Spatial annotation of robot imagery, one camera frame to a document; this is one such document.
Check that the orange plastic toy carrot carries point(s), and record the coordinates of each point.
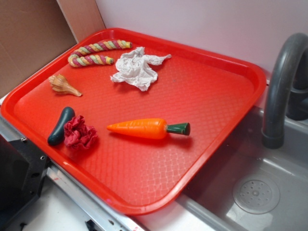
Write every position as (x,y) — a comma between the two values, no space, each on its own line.
(149,128)

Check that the red plastic tray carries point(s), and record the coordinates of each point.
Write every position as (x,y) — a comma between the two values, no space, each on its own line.
(137,176)

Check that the crumpled white paper towel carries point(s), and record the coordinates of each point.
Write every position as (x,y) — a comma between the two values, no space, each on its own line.
(134,68)

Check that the crumpled red cloth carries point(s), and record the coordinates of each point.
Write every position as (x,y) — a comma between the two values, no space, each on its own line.
(79,136)

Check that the dark green toy cucumber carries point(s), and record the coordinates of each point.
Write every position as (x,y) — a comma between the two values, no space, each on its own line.
(57,135)

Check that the tan spiral seashell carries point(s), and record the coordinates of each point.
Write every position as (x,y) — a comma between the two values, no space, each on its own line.
(60,84)

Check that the grey plastic toy sink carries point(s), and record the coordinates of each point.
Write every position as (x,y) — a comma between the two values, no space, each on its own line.
(209,194)

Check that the round grey sink drain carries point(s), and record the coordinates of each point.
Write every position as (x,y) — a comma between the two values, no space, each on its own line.
(256,194)

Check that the grey toy faucet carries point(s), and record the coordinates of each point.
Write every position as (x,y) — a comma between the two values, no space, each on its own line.
(288,90)

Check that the brown cardboard panel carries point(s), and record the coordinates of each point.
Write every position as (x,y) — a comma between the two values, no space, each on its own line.
(35,32)

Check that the multicolour twisted rope toy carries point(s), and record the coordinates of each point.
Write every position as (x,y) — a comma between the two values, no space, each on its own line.
(89,54)

